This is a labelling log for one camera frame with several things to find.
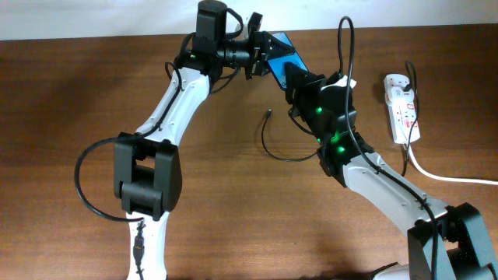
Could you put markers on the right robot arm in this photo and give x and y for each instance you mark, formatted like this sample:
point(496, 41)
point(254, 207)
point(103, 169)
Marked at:
point(444, 242)

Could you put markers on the white USB charger adapter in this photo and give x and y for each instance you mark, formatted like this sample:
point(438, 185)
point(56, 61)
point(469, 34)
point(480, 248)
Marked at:
point(395, 85)

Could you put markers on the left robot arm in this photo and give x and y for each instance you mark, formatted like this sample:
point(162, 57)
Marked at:
point(147, 166)

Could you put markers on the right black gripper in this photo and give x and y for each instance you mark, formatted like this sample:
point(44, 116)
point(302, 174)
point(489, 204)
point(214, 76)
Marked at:
point(304, 82)

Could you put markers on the blue Samsung Galaxy smartphone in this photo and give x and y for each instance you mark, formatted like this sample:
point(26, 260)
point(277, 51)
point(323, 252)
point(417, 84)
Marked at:
point(276, 66)

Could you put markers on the white power strip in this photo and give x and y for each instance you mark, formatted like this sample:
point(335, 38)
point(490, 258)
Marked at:
point(402, 115)

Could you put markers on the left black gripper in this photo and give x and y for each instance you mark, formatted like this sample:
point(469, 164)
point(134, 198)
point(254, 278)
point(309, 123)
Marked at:
point(262, 50)

